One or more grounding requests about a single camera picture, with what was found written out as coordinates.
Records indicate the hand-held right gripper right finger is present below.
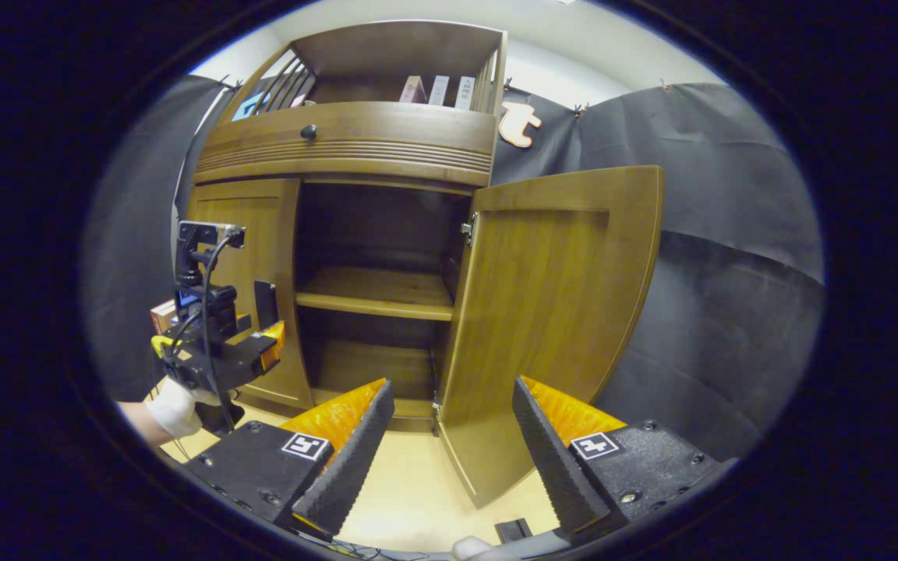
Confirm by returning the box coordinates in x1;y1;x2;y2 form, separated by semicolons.
511;376;738;546

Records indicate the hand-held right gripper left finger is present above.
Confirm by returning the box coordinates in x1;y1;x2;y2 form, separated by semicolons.
184;379;395;542

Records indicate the wooden shoe cabinet door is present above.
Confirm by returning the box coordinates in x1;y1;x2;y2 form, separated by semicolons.
186;178;316;411
435;165;665;509

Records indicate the wooden double-door shoe cabinet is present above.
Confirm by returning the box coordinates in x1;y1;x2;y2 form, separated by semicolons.
184;19;508;433

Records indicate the cabinet inner shelf board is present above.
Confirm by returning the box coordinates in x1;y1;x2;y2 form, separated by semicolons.
295;266;456;322

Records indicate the black door handle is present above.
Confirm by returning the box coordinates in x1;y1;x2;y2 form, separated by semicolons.
253;280;279;330

